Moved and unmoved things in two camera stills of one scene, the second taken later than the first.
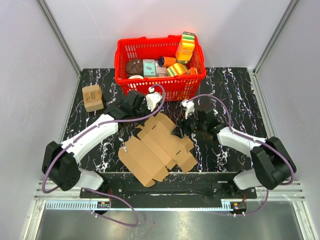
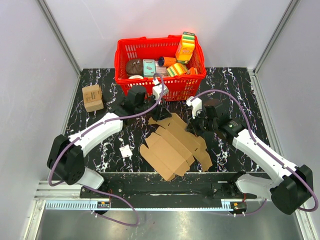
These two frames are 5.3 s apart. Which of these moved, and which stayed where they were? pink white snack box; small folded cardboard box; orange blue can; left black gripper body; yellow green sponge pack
Moved: left black gripper body
Stayed: orange blue can; yellow green sponge pack; pink white snack box; small folded cardboard box
